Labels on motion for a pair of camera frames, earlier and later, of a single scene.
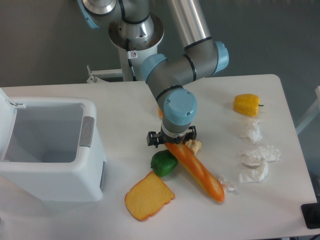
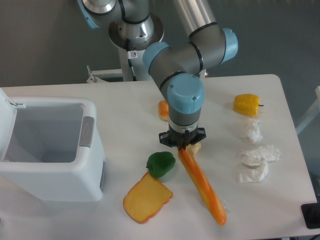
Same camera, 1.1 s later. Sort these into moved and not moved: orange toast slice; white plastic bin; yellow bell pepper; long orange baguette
Moved: long orange baguette
Not moved: orange toast slice; white plastic bin; yellow bell pepper
